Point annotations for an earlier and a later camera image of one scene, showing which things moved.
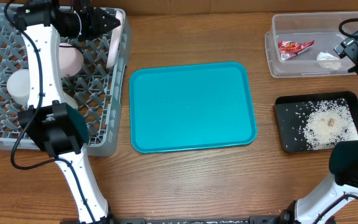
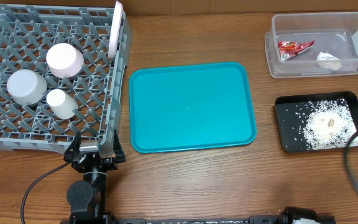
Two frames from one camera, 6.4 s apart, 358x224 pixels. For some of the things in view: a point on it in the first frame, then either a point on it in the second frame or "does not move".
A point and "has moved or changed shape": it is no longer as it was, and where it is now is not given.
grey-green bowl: [18, 86] does not move
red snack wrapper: [287, 48] does not move
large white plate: [115, 41] has moved or changed shape
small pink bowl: [71, 60] does not move
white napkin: [328, 61] does not move
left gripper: [100, 23] -> [113, 163]
